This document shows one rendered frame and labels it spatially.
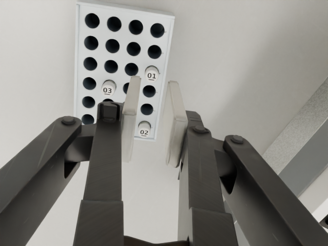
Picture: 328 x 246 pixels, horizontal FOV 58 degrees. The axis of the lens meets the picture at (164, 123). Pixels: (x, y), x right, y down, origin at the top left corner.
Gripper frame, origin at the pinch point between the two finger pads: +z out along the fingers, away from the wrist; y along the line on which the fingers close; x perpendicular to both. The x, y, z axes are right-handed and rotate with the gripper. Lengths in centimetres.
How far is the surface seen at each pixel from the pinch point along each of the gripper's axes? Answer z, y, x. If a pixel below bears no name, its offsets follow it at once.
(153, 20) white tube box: 9.8, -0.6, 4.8
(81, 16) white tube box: 9.8, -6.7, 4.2
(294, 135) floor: 90, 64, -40
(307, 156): 4.2, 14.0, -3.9
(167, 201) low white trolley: 13.4, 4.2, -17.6
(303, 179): 2.6, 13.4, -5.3
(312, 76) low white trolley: 13.3, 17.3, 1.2
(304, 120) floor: 90, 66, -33
